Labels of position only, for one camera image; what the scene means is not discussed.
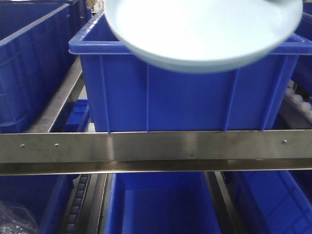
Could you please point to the light blue plate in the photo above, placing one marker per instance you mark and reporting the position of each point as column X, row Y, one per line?
column 279, row 1
column 202, row 36

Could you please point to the upper centre blue bin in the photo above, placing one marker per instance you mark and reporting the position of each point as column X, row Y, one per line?
column 126, row 94

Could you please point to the centre blue plastic bin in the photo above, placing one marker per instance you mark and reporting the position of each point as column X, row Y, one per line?
column 161, row 203

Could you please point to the blue plastic bin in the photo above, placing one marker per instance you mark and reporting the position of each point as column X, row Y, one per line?
column 161, row 203
column 272, row 202
column 44, row 196

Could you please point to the left roller track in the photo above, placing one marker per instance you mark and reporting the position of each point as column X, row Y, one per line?
column 77, row 204

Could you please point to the left blue plastic bin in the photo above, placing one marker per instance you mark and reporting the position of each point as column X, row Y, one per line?
column 44, row 196

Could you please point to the right blue plastic bin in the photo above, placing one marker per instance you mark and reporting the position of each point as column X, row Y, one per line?
column 272, row 202

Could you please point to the upper left blue bin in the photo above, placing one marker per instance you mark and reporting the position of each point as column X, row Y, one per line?
column 34, row 55

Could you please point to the upper white roller track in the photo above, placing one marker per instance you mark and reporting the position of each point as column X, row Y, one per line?
column 300, row 98

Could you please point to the clear plastic bag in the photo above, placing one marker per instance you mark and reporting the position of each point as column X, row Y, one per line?
column 16, row 219

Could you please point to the upper steel shelf rail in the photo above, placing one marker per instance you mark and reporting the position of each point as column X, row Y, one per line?
column 86, row 153

